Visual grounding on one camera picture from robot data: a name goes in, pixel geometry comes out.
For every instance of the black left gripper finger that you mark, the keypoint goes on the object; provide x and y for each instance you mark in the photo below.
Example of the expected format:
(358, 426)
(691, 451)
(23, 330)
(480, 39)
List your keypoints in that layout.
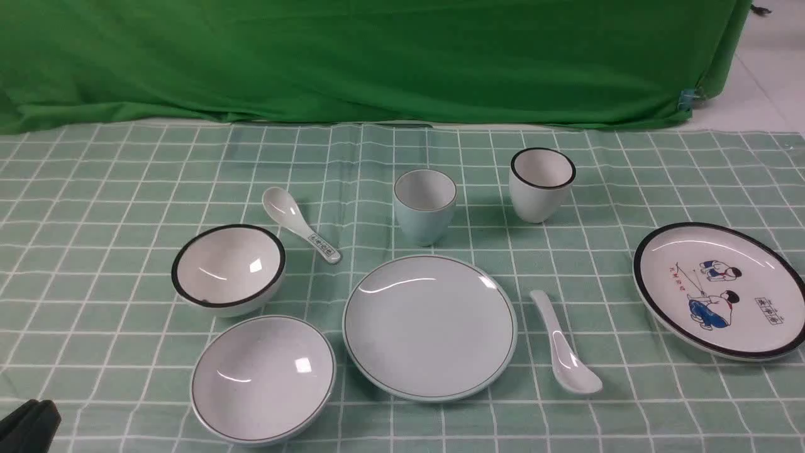
(31, 427)

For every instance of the pale blue shallow bowl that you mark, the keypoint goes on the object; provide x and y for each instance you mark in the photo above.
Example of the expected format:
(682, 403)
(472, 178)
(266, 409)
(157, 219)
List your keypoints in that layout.
(263, 381)

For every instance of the pale blue ceramic cup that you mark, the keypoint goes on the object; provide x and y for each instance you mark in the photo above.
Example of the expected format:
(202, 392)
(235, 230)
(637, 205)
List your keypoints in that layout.
(424, 204)

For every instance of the plain white ceramic spoon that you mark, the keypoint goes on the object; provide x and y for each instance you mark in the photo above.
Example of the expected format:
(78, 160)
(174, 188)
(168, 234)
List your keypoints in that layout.
(570, 372)

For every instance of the white bowl black rim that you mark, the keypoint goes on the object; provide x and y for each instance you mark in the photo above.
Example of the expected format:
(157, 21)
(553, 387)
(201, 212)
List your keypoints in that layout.
(230, 270)

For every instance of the green checkered tablecloth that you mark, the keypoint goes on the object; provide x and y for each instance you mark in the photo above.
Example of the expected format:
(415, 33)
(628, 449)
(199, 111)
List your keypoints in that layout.
(93, 216)

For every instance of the green backdrop cloth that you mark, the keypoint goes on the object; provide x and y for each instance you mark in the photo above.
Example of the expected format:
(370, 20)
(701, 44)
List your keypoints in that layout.
(585, 64)

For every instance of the pale blue flat plate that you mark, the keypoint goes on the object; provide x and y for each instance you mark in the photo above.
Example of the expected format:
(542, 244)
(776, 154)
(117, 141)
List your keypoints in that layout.
(429, 328)

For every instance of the white cup black rim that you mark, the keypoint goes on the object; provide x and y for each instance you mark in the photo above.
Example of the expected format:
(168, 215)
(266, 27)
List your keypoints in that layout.
(540, 179)

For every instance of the white plate cartoon figures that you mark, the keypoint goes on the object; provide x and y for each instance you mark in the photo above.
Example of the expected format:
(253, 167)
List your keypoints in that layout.
(720, 291)

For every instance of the blue backdrop clip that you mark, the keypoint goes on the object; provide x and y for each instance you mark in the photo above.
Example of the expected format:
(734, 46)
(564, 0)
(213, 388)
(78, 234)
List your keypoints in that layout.
(686, 99)

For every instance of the white spoon patterned handle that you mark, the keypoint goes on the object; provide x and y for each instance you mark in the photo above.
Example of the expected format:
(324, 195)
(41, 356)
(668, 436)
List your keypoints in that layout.
(283, 209)

